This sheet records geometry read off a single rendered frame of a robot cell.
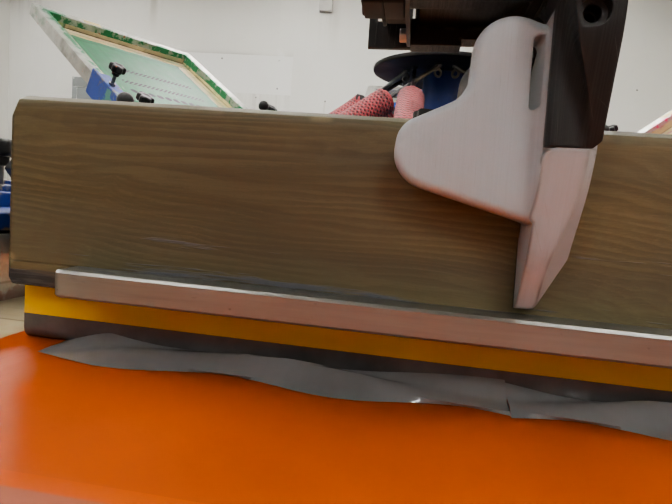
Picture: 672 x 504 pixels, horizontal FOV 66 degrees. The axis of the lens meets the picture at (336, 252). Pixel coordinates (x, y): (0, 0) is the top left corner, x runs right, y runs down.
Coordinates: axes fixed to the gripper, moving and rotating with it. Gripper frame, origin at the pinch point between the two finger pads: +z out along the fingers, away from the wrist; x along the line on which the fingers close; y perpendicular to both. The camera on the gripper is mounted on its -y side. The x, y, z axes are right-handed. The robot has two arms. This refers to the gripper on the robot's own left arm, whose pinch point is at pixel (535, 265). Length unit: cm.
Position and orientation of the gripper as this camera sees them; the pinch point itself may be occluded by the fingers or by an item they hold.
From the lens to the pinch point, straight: 20.8
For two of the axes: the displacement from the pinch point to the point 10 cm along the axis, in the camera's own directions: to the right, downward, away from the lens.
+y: -9.9, -0.8, 1.4
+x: -1.4, 0.9, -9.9
